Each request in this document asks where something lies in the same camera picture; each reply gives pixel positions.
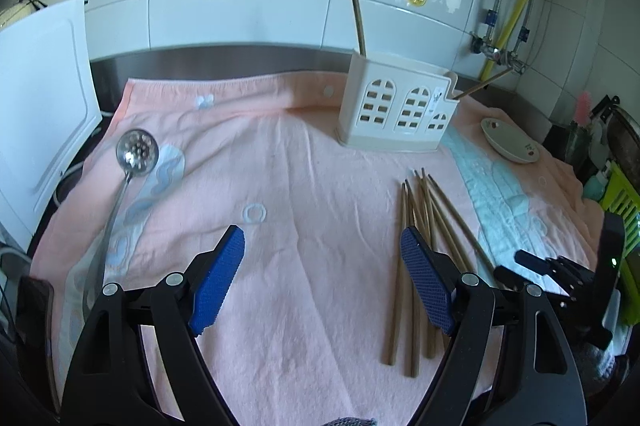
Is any white plastic utensil holder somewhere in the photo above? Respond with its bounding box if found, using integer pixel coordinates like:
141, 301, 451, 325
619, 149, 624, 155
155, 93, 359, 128
337, 50, 460, 153

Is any pile of wooden chopsticks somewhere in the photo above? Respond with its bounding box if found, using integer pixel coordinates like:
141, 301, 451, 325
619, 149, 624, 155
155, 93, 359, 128
382, 167, 506, 379

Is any dark pan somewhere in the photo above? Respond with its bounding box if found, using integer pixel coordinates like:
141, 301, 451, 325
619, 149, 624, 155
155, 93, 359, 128
611, 104, 640, 169

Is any green plastic rack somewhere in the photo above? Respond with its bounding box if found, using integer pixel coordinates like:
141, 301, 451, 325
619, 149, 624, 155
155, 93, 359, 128
600, 161, 640, 311

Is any teal bottle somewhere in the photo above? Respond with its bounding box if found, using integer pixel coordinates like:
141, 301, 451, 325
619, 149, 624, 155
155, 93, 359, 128
582, 171, 608, 203

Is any white cutting board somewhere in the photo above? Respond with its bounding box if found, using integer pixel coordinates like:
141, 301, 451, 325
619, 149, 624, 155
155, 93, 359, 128
0, 0, 103, 251

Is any pink brush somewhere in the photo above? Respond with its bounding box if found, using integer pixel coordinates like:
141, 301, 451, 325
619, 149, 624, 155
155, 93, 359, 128
575, 92, 593, 127

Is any brown wooden chopstick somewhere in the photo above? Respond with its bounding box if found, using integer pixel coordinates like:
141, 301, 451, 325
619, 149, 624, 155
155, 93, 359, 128
349, 0, 367, 56
452, 66, 516, 100

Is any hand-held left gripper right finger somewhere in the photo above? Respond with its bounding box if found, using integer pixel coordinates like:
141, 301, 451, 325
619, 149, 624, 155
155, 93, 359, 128
400, 226, 588, 426

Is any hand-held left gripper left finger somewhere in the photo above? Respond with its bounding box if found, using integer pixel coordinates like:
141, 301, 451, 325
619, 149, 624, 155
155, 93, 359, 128
60, 225, 251, 426

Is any metal slotted spoon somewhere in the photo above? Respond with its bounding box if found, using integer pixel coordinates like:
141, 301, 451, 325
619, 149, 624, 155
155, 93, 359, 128
81, 129, 161, 322

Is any small white dish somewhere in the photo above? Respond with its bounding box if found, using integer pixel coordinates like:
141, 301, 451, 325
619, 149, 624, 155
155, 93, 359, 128
480, 117, 541, 165

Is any pink towel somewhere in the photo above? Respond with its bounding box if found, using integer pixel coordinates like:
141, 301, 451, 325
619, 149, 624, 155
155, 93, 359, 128
50, 73, 608, 412

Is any metal gas valve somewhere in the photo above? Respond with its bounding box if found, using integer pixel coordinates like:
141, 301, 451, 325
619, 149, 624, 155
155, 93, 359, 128
470, 23, 531, 76

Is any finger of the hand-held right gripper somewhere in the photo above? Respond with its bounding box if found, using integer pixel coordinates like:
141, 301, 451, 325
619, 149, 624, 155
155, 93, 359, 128
514, 249, 598, 294
494, 266, 596, 332

